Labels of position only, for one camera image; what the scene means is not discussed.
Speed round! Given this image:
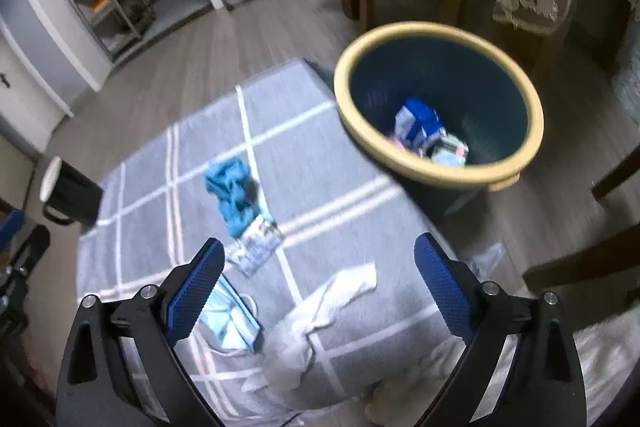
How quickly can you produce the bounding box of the white door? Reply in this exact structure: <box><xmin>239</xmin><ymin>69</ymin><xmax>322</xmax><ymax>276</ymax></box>
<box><xmin>0</xmin><ymin>24</ymin><xmax>77</xmax><ymax>158</ymax></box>

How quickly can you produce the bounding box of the yellow-rimmed dark waste bin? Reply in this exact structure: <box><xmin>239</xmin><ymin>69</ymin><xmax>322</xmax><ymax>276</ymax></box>
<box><xmin>333</xmin><ymin>21</ymin><xmax>545</xmax><ymax>218</ymax></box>

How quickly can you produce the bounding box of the pale crumpled wrapper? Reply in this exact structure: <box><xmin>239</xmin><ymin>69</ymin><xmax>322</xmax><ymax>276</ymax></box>
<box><xmin>427</xmin><ymin>134</ymin><xmax>470</xmax><ymax>168</ymax></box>

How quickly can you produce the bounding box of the white crumpled plastic bag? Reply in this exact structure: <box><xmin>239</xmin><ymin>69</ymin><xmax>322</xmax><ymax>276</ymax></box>
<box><xmin>242</xmin><ymin>263</ymin><xmax>378</xmax><ymax>408</ymax></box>

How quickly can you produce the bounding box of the blue crumpled cloth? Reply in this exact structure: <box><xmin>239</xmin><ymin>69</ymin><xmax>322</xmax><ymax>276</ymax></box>
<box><xmin>204</xmin><ymin>157</ymin><xmax>262</xmax><ymax>241</ymax></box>

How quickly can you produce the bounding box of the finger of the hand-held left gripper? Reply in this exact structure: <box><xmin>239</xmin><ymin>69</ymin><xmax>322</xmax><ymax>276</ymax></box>
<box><xmin>0</xmin><ymin>210</ymin><xmax>26</xmax><ymax>253</ymax></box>
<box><xmin>0</xmin><ymin>224</ymin><xmax>52</xmax><ymax>343</ymax></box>

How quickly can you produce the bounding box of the grey checked mat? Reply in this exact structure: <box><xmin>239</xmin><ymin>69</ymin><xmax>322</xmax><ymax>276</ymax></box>
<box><xmin>75</xmin><ymin>57</ymin><xmax>481</xmax><ymax>423</ymax></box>

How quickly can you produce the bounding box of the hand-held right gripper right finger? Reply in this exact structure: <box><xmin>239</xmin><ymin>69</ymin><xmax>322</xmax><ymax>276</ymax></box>
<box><xmin>414</xmin><ymin>232</ymin><xmax>587</xmax><ymax>427</ymax></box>

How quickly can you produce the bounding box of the black mug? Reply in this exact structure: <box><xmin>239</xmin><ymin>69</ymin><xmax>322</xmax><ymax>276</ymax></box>
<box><xmin>40</xmin><ymin>156</ymin><xmax>106</xmax><ymax>228</ymax></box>

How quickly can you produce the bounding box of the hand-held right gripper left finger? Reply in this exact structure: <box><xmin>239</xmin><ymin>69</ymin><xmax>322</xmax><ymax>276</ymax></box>
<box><xmin>55</xmin><ymin>237</ymin><xmax>226</xmax><ymax>427</ymax></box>

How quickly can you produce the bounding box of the blue snack packet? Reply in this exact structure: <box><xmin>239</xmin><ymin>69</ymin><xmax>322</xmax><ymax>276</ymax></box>
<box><xmin>394</xmin><ymin>98</ymin><xmax>447</xmax><ymax>148</ymax></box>

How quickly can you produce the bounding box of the blue face mask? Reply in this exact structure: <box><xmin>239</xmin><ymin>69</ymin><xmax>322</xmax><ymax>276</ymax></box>
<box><xmin>197</xmin><ymin>274</ymin><xmax>265</xmax><ymax>356</ymax></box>

